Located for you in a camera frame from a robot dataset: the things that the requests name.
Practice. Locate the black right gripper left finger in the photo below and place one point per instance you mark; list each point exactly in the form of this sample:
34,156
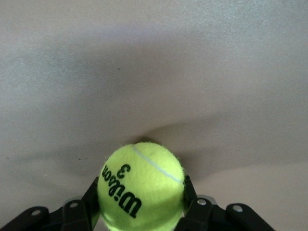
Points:
79,214

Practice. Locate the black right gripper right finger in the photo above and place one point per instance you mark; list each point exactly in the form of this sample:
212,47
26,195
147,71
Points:
199,214

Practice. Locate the yellow tennis ball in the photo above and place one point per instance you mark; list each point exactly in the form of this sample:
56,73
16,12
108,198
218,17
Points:
144,183

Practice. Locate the brown table mat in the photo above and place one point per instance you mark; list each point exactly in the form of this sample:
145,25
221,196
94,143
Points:
154,72

